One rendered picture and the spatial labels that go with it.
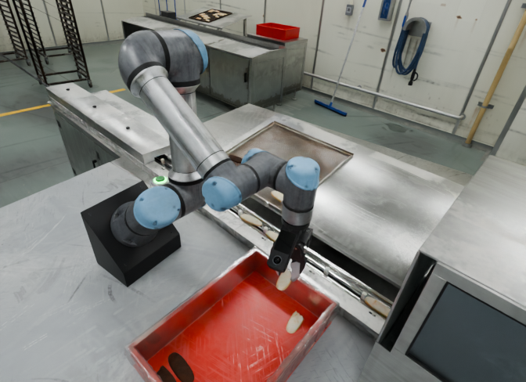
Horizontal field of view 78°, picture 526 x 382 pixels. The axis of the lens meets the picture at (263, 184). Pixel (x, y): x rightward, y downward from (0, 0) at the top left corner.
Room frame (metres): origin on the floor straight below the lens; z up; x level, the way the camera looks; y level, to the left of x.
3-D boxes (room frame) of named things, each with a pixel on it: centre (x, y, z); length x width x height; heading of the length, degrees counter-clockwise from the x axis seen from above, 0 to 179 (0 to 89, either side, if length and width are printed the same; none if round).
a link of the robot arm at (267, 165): (0.66, 0.00, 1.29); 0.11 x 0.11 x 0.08; 54
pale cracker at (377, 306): (0.62, -0.38, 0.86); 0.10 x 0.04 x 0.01; 49
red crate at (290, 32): (4.92, -0.06, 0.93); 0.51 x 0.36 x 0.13; 53
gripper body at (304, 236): (0.62, -0.09, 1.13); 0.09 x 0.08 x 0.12; 155
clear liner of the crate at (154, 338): (0.49, 0.03, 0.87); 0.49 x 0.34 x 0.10; 141
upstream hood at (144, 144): (1.81, 1.00, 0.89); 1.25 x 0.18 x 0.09; 49
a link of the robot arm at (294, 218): (0.62, -0.08, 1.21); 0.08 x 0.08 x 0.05
